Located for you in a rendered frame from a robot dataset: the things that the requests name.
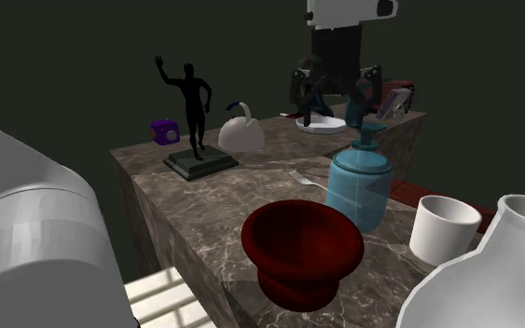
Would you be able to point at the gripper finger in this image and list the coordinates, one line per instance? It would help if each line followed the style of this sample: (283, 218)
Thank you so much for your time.
(373, 91)
(309, 97)

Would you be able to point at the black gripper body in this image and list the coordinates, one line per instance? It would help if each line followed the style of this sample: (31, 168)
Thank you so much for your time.
(337, 54)

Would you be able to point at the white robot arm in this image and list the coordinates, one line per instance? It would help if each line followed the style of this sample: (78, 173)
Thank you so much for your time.
(34, 236)

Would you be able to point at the pale printed box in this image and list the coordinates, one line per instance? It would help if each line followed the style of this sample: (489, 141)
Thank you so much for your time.
(395, 104)

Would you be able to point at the red box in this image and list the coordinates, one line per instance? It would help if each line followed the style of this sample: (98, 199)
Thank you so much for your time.
(400, 85)

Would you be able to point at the teal bottle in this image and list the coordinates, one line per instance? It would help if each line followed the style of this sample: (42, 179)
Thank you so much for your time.
(355, 113)

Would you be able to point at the white plate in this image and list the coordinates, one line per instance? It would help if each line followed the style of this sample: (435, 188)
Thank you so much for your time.
(323, 125)

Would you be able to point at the white domed kettle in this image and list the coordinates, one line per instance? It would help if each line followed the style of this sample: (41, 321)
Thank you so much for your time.
(240, 134)

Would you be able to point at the silver fork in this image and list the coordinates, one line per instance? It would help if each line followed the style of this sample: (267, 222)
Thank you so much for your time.
(305, 181)

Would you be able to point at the blue glass soap dispenser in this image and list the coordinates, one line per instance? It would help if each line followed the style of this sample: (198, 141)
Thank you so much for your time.
(357, 191)

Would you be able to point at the black human figure statue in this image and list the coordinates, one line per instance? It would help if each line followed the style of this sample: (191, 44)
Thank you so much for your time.
(194, 104)

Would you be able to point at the dark red bowl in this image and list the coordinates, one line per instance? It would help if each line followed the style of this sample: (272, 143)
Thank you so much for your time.
(300, 245)

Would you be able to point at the purple cube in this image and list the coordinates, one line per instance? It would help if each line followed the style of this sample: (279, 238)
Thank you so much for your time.
(165, 132)

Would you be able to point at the white cup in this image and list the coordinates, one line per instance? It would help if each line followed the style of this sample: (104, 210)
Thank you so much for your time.
(441, 236)

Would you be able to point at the white vase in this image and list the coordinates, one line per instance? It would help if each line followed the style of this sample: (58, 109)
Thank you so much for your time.
(494, 281)

